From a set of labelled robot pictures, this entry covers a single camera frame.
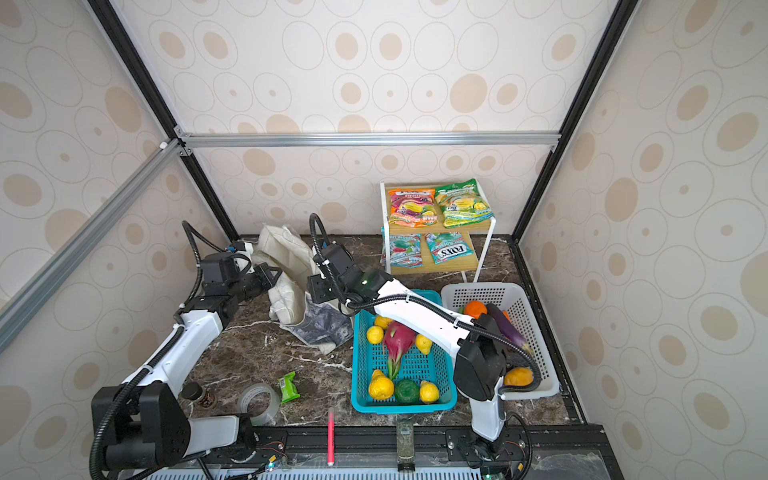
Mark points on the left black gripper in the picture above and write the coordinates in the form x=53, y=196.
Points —
x=262, y=270

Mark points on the horizontal aluminium frame bar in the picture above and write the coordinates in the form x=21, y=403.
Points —
x=386, y=139

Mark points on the cream canvas tote bag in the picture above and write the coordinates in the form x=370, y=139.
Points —
x=317, y=325

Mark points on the large bumpy yellow lemon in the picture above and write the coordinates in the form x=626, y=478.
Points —
x=381, y=387

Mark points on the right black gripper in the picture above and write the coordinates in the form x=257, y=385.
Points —
x=314, y=288

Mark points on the clear tape roll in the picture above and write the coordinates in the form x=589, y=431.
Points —
x=260, y=403

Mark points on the small dark bottle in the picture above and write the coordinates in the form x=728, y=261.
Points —
x=197, y=394

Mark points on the yellow lemon front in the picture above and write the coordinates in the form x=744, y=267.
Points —
x=428, y=393

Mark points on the green crumpled wrapper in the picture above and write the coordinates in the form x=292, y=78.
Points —
x=288, y=389

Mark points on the bumpy yellow citron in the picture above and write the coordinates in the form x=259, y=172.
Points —
x=382, y=323

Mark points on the diagonal aluminium frame bar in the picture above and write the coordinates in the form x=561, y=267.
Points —
x=23, y=307

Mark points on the orange pink snack bag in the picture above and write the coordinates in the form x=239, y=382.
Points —
x=413, y=208

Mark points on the orange fruit in white basket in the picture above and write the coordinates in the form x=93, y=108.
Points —
x=475, y=309

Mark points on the yellow orange potato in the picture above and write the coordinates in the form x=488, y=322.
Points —
x=519, y=377

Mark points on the pink marker pen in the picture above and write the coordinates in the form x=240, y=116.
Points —
x=331, y=438

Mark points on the white plastic basket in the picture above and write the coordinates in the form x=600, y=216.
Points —
x=520, y=325

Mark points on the pink dragon fruit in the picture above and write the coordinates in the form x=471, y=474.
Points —
x=398, y=339

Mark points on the green yellow snack bag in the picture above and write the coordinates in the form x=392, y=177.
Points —
x=462, y=204

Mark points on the small yellow lemon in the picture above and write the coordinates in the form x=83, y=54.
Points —
x=375, y=335

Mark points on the purple eggplant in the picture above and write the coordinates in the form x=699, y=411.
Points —
x=506, y=327

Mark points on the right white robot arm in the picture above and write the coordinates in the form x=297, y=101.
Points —
x=487, y=363

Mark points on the white wooden two-tier shelf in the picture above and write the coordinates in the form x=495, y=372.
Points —
x=477, y=236

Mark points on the green Fox's candy bag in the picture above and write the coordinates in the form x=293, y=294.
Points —
x=445, y=247

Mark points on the teal plastic basket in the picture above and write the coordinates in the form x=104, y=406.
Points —
x=436, y=368

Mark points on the teal red snack bag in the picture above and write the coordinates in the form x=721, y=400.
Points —
x=404, y=251

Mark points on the green avocado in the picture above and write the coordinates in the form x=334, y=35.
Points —
x=407, y=392

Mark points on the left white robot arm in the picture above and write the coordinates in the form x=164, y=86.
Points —
x=139, y=424

